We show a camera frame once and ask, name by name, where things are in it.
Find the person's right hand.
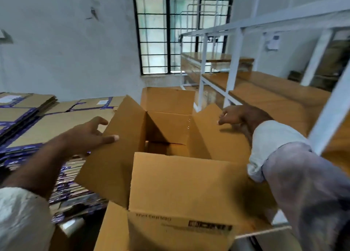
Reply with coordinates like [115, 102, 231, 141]
[218, 104, 273, 129]

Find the person's left hand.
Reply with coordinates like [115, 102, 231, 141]
[60, 116, 120, 157]

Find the stack of cardboard boxes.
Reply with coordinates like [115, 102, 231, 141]
[0, 92, 58, 161]
[0, 96, 118, 224]

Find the brown cardboard box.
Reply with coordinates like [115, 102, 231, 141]
[75, 87, 277, 251]

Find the person's left forearm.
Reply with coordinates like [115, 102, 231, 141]
[0, 139, 72, 200]

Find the person's right forearm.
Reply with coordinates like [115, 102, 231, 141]
[242, 124, 263, 147]

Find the person's light grey shirt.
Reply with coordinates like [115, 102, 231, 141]
[0, 119, 350, 251]

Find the white metal shelf rack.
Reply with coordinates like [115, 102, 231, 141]
[179, 0, 350, 227]

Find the black framed window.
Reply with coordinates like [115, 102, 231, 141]
[132, 0, 235, 75]

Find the white wall device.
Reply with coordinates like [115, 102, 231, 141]
[266, 34, 281, 52]

